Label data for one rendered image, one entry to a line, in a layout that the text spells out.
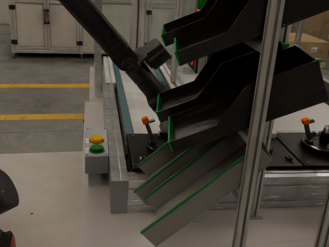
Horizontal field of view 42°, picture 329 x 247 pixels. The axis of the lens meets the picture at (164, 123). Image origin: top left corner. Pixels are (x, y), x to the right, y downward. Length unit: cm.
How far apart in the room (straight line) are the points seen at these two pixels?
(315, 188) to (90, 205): 64
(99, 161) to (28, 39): 525
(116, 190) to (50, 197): 21
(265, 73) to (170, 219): 33
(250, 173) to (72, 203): 62
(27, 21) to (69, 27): 57
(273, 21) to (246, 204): 32
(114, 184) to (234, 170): 44
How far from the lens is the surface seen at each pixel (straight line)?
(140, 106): 180
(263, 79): 70
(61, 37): 642
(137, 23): 226
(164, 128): 124
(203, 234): 114
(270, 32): 68
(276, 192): 127
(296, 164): 132
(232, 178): 79
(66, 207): 122
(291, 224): 124
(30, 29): 642
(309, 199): 133
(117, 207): 118
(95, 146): 129
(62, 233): 113
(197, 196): 80
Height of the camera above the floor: 152
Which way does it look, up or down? 22 degrees down
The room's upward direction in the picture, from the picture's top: 4 degrees clockwise
